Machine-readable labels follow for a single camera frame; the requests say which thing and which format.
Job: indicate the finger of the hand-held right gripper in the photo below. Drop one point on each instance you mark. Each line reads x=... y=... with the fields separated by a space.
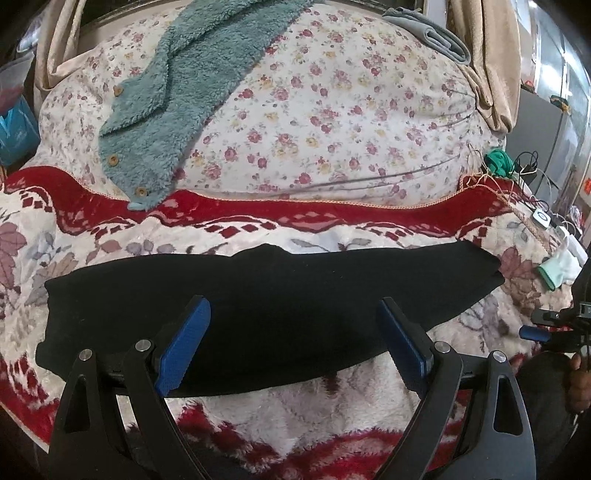
x=545 y=316
x=533 y=333

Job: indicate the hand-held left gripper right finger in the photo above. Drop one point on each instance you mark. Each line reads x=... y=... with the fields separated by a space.
x=406 y=350

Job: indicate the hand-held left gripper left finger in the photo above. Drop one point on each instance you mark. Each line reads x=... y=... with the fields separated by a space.
x=182 y=350

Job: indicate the grey cabinet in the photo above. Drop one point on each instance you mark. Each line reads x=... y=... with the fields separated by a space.
x=545 y=134

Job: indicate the green yarn ball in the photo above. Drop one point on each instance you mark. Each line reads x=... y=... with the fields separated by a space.
x=498 y=161

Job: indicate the person's right hand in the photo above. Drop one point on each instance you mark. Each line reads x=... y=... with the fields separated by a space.
x=579 y=383

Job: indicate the clear plastic bag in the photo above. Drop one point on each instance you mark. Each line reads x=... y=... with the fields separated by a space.
x=14 y=78

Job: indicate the white and green sock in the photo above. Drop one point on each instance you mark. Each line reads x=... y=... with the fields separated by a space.
x=561 y=272

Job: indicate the white charger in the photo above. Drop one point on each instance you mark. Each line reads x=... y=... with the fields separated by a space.
x=541 y=218

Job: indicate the black pants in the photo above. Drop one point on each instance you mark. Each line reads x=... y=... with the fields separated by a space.
x=286 y=300

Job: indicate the beige curtain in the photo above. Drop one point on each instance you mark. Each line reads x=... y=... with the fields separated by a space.
x=489 y=55
x=60 y=46

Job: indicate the metal window frame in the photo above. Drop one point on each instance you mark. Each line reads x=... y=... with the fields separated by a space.
x=558 y=50

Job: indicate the red white floral blanket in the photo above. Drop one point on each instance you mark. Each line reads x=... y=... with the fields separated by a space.
x=300 y=415

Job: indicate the person's dark clothing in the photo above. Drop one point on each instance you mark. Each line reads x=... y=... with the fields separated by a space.
x=545 y=406

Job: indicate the white floral quilt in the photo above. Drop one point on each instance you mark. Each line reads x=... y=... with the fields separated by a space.
x=346 y=115

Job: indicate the teal fleece garment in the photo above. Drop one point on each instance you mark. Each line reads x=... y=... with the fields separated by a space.
x=184 y=92

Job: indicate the grey folded cloth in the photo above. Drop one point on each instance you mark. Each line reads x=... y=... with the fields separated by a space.
x=438 y=39

